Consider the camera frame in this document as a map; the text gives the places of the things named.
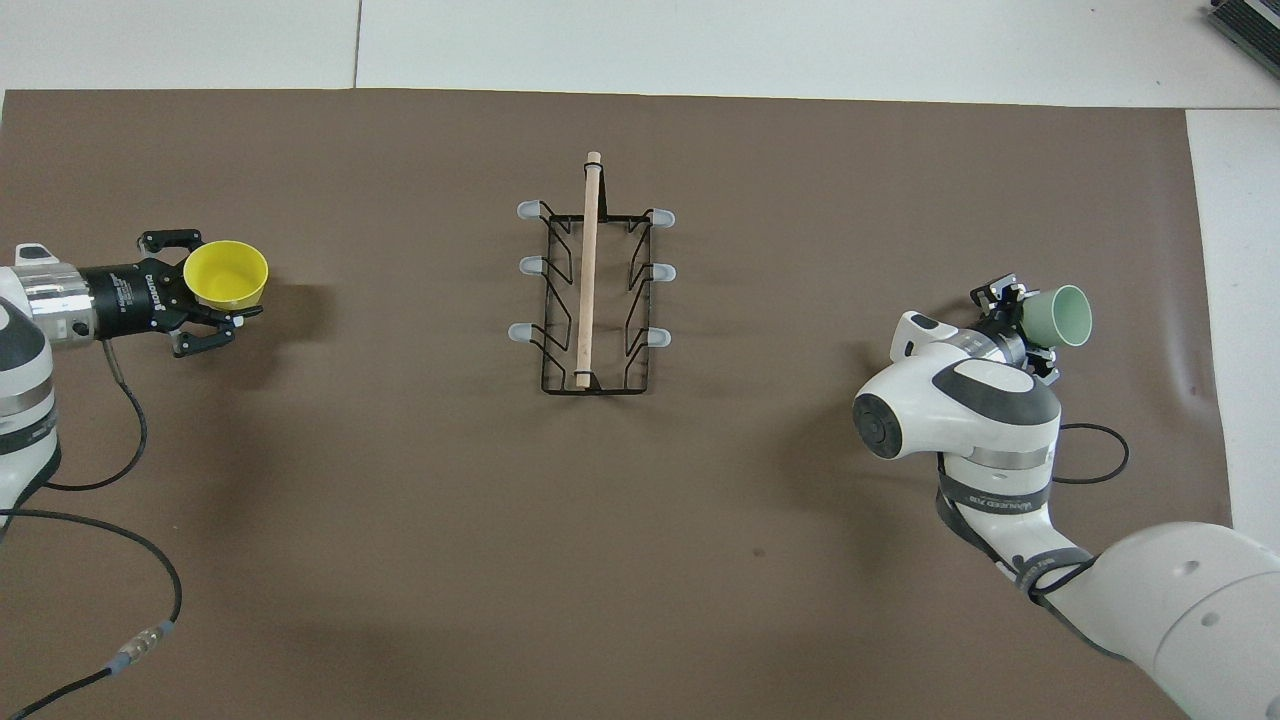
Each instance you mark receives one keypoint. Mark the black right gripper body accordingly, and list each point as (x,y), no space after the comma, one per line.
(1012,330)

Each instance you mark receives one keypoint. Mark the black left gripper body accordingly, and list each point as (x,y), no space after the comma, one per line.
(130,298)

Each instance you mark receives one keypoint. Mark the pale green plastic cup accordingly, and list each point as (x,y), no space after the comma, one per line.
(1060,315)

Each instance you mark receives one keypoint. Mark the yellow plastic cup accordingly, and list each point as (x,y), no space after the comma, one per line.
(225,275)

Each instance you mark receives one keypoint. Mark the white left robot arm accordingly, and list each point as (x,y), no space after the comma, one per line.
(20,360)

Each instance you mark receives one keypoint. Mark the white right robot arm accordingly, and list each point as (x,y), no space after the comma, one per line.
(960,410)

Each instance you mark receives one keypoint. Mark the brown table mat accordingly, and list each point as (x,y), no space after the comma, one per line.
(500,520)

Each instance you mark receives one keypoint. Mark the grey ribbed device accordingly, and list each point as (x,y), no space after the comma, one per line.
(1250,20)

